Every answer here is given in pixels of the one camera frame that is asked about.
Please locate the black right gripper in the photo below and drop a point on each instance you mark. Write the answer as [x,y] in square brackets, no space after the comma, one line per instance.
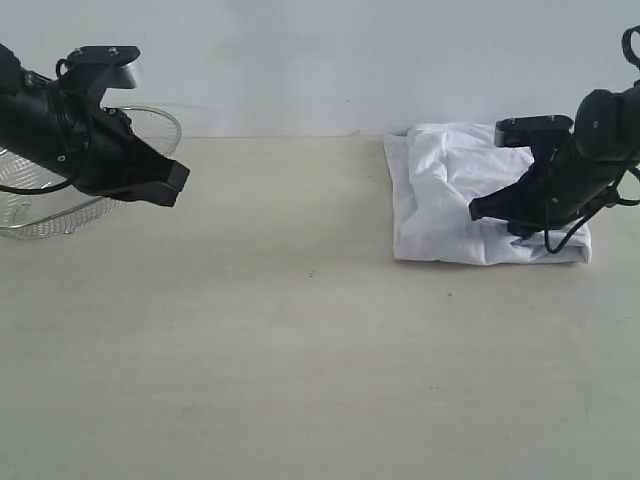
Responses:
[568,187]

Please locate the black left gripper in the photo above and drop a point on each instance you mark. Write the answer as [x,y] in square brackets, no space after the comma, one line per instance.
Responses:
[107,158]

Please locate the white printed t-shirt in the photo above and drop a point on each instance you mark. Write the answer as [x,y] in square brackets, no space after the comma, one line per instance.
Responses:
[436,170]

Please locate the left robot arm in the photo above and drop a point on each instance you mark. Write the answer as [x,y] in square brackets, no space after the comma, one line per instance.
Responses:
[27,117]

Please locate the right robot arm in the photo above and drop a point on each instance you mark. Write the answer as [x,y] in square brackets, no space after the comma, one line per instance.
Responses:
[604,122]

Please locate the metal mesh basket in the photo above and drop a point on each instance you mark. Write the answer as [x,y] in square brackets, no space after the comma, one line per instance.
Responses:
[62,212]

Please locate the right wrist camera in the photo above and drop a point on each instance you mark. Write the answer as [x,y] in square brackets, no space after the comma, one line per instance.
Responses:
[516,132]

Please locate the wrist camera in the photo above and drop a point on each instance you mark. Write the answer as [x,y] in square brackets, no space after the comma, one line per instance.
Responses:
[516,132]
[90,71]

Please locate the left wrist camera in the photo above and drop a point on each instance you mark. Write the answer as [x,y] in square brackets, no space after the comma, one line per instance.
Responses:
[90,71]

